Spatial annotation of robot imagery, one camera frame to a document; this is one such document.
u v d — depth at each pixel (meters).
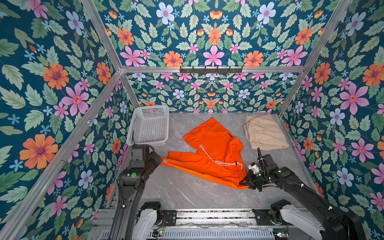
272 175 0.60
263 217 0.73
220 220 0.73
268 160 0.66
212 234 0.77
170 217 0.73
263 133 1.03
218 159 0.93
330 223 0.41
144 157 0.55
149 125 1.12
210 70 0.92
